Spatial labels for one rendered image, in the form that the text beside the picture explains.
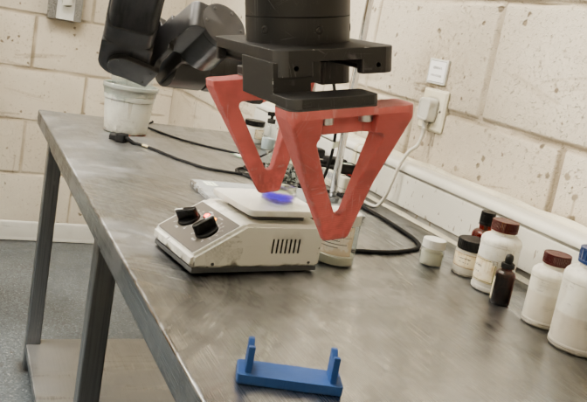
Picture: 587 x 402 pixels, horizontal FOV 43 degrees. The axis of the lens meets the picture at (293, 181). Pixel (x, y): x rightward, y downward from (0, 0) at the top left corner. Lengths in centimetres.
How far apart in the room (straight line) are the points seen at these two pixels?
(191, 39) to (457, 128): 76
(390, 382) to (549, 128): 66
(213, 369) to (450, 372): 26
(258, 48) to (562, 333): 70
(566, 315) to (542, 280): 7
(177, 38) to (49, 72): 250
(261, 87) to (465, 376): 53
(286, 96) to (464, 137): 114
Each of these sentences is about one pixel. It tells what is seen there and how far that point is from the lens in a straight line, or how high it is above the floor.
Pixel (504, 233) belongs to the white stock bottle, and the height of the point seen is 84.
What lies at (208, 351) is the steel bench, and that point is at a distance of 77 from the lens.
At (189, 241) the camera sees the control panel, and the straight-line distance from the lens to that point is 99.
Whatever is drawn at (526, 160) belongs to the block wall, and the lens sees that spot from 134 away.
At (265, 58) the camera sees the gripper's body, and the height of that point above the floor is 105.
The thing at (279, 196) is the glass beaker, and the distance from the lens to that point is 102.
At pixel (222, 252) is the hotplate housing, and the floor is 78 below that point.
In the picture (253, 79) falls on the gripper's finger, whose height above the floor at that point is 104.
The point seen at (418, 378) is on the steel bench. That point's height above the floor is 75.
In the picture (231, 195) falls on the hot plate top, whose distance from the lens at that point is 105.
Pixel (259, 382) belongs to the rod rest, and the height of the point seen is 75.
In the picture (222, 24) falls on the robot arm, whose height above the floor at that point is 107.
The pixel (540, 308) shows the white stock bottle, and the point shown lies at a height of 78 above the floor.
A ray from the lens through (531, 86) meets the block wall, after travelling 136.
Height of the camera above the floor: 107
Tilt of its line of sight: 11 degrees down
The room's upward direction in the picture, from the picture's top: 10 degrees clockwise
